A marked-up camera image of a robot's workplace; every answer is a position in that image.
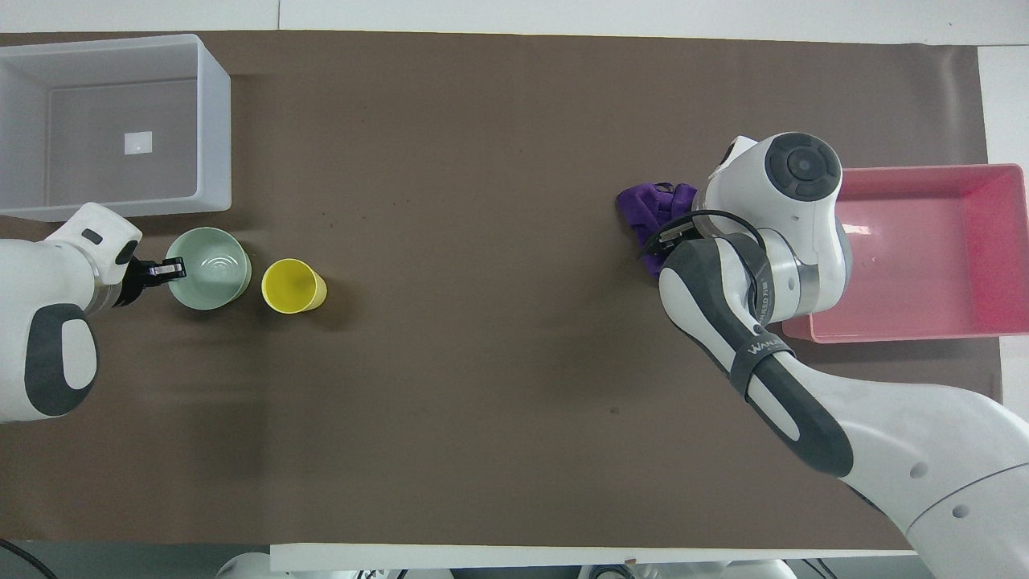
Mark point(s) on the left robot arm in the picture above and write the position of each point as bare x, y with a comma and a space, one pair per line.
40, 281

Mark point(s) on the pale green bowl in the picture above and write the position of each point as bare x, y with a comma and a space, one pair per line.
211, 269

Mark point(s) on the yellow cup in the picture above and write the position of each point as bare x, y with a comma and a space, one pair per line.
291, 286

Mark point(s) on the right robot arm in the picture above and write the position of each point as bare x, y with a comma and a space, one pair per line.
804, 241

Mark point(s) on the purple cloth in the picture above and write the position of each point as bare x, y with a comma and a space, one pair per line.
643, 207

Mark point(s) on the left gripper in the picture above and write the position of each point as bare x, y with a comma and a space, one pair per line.
130, 277

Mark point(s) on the translucent white plastic box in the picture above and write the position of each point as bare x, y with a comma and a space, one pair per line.
213, 129

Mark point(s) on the pink plastic box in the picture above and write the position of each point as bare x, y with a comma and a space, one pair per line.
924, 249

